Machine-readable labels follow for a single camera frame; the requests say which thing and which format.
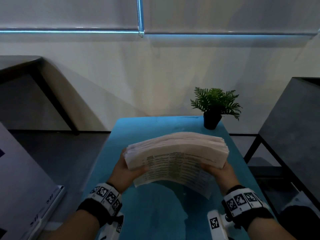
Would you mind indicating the person's black trouser leg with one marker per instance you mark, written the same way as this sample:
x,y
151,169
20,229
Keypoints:
x,y
302,222

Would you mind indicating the stack of collected papers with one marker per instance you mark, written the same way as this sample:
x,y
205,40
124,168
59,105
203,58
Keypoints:
x,y
175,152

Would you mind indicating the person's right forearm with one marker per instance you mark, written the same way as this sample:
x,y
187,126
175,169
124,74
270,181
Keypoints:
x,y
267,231

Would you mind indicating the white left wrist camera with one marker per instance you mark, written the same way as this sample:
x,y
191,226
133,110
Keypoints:
x,y
112,229

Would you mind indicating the green potted fern plant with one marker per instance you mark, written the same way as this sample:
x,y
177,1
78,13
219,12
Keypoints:
x,y
212,119

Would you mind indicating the dark grey black-framed desk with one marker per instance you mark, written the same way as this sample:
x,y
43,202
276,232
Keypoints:
x,y
15,62

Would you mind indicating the person's right hand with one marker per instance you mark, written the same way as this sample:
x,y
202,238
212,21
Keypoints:
x,y
226,178

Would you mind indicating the black wristband marker tags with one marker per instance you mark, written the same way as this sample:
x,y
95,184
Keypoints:
x,y
243,201
103,194

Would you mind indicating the black right wristband marker tags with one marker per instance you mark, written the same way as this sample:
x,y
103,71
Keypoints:
x,y
243,201

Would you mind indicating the person's left hand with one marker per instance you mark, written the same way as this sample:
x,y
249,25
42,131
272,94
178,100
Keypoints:
x,y
122,177

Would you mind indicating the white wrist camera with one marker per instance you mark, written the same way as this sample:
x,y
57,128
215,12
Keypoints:
x,y
112,229
215,223

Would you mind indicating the black left wristband marker tags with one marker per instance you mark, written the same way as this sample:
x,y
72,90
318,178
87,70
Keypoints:
x,y
103,194

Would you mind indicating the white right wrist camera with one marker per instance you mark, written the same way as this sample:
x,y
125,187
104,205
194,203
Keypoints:
x,y
215,223

